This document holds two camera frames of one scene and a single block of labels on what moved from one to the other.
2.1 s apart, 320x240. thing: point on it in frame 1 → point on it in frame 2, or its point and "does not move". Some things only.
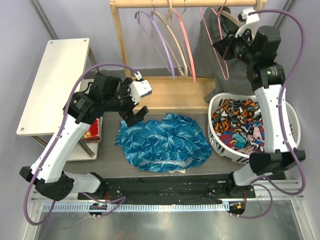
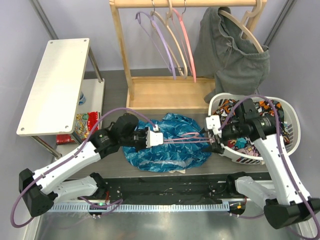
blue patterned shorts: (173, 142) does not move
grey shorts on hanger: (231, 76) does not move
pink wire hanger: (207, 29) → (191, 135)
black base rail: (146, 187) does not move
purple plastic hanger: (137, 17) does not move
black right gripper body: (236, 47) → (216, 144)
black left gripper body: (126, 110) → (140, 139)
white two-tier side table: (65, 95) does not move
